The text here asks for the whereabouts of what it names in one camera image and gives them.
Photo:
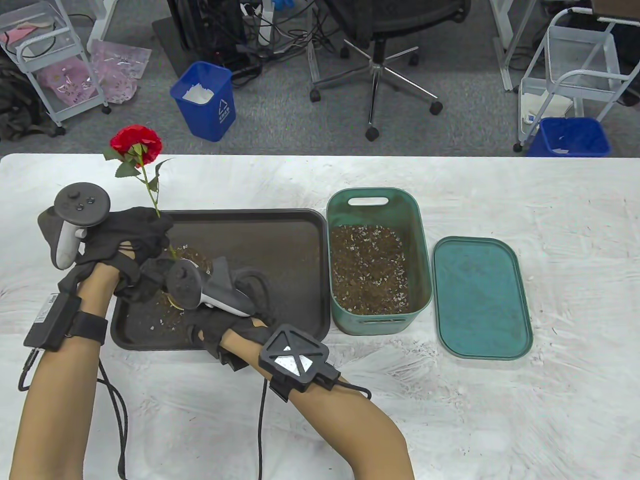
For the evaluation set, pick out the person's left forearm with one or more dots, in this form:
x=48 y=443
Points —
x=60 y=390

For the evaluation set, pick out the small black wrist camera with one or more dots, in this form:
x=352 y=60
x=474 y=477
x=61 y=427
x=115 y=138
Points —
x=152 y=277
x=235 y=361

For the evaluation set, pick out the white desk leg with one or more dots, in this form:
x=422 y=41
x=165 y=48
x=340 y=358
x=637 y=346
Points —
x=102 y=20
x=505 y=45

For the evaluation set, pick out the brown potting mix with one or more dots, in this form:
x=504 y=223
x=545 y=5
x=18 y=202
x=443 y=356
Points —
x=367 y=270

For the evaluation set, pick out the green bin lid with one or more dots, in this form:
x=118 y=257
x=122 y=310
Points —
x=480 y=300

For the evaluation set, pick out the pink paper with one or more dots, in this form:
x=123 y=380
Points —
x=17 y=34

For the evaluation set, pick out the brown cardboard box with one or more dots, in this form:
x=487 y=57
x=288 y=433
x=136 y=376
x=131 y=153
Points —
x=617 y=7

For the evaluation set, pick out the person's right hand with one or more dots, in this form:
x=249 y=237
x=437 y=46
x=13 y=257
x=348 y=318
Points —
x=220 y=330

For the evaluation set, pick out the black box with white label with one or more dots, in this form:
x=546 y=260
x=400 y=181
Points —
x=52 y=320

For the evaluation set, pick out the black office chair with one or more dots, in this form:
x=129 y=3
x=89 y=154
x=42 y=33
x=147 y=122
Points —
x=380 y=20

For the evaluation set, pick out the black backpack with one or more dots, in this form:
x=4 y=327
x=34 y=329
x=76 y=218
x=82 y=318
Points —
x=15 y=110

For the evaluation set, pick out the blue trash bin white symbol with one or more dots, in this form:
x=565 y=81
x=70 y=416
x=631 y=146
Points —
x=210 y=120

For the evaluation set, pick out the green plastic bin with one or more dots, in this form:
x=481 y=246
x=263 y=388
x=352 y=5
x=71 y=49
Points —
x=420 y=225

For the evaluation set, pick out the black computer tower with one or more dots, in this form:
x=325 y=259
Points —
x=210 y=25

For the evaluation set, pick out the person's left hand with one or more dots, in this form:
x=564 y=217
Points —
x=135 y=235

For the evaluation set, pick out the black floor mat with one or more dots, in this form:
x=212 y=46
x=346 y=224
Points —
x=170 y=45

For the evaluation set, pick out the grey handheld controller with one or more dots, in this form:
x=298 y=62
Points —
x=220 y=290
x=82 y=202

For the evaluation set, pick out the dark brown tray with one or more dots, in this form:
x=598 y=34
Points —
x=280 y=240

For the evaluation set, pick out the pink plastic bag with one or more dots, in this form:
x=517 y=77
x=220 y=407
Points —
x=65 y=80
x=120 y=70

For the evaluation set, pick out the person's right forearm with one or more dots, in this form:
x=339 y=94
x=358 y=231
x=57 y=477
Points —
x=340 y=430

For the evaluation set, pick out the red artificial rose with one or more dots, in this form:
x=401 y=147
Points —
x=137 y=140

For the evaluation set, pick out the black lattice wrist mount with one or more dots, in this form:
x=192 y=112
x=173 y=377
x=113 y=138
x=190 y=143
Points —
x=295 y=357

